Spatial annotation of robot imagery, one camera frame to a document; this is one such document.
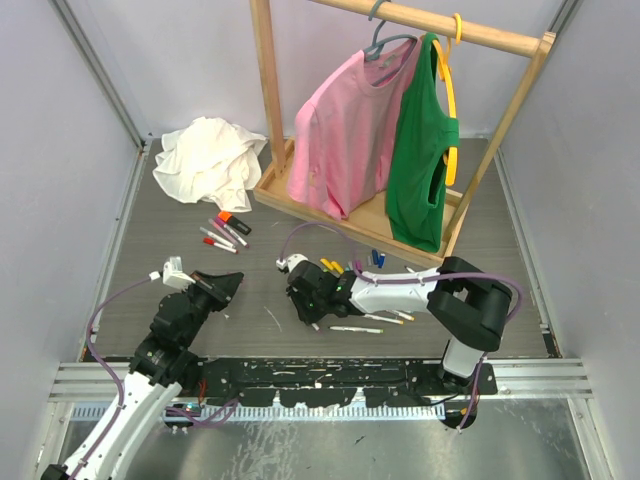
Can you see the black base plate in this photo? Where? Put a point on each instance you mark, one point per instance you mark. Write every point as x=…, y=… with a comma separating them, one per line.
x=316, y=382

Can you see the pink cap marker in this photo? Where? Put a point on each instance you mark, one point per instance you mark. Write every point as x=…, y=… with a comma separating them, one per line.
x=228, y=231

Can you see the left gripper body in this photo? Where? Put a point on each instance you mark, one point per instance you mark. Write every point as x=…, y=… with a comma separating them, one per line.
x=203, y=302

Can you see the green cap marker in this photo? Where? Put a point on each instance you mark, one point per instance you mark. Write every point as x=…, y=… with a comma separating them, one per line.
x=354, y=329

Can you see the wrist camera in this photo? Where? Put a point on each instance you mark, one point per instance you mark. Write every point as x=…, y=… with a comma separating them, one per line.
x=172, y=272
x=287, y=264

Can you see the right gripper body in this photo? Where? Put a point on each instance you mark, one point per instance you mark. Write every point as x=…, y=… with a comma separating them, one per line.
x=313, y=308

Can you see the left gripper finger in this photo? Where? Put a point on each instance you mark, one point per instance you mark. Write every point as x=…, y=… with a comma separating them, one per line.
x=224, y=286
x=202, y=278

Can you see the green tank top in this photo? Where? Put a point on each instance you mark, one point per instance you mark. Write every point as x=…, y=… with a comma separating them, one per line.
x=416, y=191

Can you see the yellow clothes hanger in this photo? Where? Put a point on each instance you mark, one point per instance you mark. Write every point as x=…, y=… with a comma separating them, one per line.
x=450, y=157

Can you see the pink t-shirt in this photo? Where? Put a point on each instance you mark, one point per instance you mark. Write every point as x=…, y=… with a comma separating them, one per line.
x=345, y=132

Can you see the orange black highlighter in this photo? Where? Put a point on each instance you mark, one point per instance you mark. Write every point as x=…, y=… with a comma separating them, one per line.
x=234, y=222

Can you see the yellow cap marker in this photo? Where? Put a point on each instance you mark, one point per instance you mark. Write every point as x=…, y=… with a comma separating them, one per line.
x=403, y=315

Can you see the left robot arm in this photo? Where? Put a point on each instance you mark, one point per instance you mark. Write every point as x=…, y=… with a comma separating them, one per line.
x=108, y=451

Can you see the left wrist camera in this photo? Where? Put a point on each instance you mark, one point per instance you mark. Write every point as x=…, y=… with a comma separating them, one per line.
x=172, y=272

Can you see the white crumpled cloth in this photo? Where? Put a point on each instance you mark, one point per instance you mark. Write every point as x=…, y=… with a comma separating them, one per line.
x=212, y=161

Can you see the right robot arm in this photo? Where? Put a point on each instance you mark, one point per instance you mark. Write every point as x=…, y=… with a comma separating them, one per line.
x=473, y=306

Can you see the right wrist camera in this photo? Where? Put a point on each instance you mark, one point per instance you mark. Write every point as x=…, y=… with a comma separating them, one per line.
x=287, y=264

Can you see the wooden clothes rack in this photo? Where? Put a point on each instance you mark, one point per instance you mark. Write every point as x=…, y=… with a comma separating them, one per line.
x=368, y=223

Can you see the grey cable duct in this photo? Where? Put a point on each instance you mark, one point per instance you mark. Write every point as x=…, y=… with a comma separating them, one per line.
x=354, y=412

